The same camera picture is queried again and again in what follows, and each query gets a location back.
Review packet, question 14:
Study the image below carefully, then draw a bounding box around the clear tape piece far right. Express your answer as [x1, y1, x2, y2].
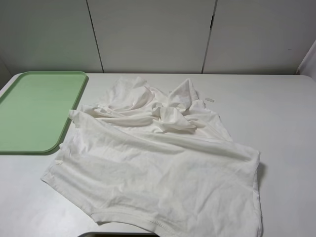
[205, 98, 214, 103]

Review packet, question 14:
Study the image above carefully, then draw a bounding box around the green plastic tray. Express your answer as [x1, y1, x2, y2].
[0, 72, 87, 154]

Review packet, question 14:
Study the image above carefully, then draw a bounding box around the white short sleeve shirt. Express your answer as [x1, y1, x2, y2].
[41, 78, 262, 237]

